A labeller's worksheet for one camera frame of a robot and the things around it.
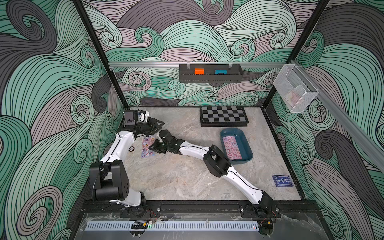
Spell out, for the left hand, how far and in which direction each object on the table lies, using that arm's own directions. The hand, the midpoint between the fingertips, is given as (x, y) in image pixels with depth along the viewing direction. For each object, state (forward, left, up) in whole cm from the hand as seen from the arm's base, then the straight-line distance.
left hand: (162, 123), depth 83 cm
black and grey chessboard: (+21, -38, -18) cm, 47 cm away
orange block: (+33, -21, +13) cm, 41 cm away
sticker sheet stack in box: (-5, -43, -20) cm, 48 cm away
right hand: (-4, +11, -21) cm, 24 cm away
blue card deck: (-25, -68, -20) cm, 75 cm away
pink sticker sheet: (0, +13, -20) cm, 24 cm away
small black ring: (-5, +22, -21) cm, 31 cm away
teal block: (+33, -33, +13) cm, 48 cm away
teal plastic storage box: (-5, -52, -20) cm, 56 cm away
